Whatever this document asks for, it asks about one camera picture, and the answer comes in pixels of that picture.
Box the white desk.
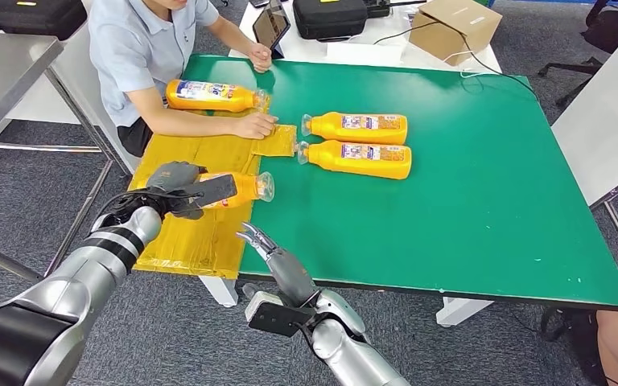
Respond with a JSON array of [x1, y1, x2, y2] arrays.
[[228, 0, 504, 76]]

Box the black carry case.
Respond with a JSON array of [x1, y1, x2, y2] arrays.
[[0, 0, 89, 42], [293, 0, 369, 42]]

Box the yellow taped cardboard sheet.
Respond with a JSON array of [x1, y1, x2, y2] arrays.
[[127, 92, 299, 281]]

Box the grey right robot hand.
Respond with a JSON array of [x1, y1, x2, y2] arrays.
[[235, 222, 321, 309]]

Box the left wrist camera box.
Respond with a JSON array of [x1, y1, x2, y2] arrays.
[[183, 174, 239, 211]]

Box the brown cardboard box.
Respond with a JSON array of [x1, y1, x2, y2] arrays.
[[409, 0, 504, 67]]

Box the white table with steel legs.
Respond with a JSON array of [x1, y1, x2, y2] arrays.
[[551, 15, 618, 273]]

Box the person's left hand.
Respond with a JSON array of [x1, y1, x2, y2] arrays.
[[247, 42, 274, 74]]

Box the black office chair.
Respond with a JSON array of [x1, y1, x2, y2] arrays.
[[538, 0, 618, 110]]

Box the person's right hand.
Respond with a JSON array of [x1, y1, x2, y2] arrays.
[[233, 112, 279, 141]]

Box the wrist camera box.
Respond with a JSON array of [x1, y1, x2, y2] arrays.
[[242, 283, 316, 339], [183, 174, 239, 211]]

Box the black radio device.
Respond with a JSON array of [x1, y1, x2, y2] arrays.
[[365, 0, 428, 19]]

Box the black cable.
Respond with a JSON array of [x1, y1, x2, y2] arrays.
[[373, 20, 539, 101]]

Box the orange detergent bottle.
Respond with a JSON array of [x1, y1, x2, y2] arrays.
[[301, 112, 410, 146], [295, 140, 413, 181], [138, 171, 276, 211], [165, 79, 269, 114]]

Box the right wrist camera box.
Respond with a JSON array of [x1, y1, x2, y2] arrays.
[[242, 283, 316, 339]]

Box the white cable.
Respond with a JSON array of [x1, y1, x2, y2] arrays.
[[443, 49, 482, 79]]

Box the black tablet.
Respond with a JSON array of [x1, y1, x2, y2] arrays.
[[251, 0, 292, 60]]

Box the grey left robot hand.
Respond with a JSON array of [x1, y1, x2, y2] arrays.
[[146, 161, 208, 220]]

